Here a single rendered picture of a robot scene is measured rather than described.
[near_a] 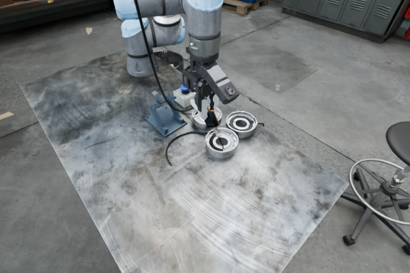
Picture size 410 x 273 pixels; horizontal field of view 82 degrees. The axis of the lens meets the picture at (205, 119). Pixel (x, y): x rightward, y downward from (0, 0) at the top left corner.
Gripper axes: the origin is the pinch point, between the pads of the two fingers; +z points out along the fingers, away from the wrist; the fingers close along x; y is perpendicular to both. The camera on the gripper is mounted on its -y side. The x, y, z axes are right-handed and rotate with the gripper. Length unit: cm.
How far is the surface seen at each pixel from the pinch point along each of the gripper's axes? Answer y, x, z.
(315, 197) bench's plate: -33.9, -8.4, 12.9
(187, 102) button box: 19.7, -7.0, 10.5
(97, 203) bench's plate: 5.2, 36.5, 13.0
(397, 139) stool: -44, -75, 31
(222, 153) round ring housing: -7.7, 1.4, 9.8
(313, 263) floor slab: -48, -32, 93
